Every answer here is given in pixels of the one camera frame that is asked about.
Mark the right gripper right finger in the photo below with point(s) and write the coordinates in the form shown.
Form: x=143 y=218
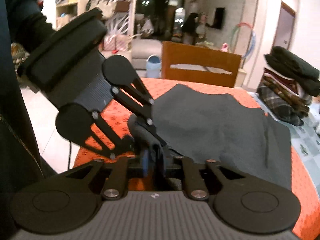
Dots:
x=181 y=172

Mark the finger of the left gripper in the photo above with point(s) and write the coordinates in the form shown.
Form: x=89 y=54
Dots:
x=131 y=93
x=120 y=145

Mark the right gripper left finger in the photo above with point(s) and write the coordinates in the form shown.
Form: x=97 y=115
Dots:
x=128 y=173

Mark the dark grey trousers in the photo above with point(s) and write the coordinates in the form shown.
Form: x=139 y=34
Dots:
x=207 y=126

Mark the orange patterned table mat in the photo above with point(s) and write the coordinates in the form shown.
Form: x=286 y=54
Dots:
x=307 y=226

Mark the light blue bin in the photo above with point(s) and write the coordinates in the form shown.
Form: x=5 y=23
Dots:
x=153 y=67

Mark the grey sofa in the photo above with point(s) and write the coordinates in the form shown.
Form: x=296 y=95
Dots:
x=142 y=49

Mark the wooden chair left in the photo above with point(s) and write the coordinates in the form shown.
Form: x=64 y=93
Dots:
x=194 y=56

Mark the person dark jacket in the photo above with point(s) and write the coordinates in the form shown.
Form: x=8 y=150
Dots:
x=22 y=22

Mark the pink kettlebell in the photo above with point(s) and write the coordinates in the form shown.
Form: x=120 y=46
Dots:
x=225 y=48

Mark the grey plaid folded garment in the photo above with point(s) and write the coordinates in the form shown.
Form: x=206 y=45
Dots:
x=279 y=107

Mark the checkered tablecloth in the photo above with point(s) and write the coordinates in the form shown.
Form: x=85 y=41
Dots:
x=304 y=139

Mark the colourful hula hoop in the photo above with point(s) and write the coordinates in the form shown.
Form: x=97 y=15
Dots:
x=248 y=39

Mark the maroon white folded garment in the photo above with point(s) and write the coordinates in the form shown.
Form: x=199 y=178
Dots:
x=289 y=83

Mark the black folded garment top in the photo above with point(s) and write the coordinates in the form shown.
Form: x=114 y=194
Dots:
x=290 y=65

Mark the wall television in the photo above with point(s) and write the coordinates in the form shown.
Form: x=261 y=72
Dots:
x=218 y=18

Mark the brown door frame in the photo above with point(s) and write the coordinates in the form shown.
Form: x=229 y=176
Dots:
x=285 y=26

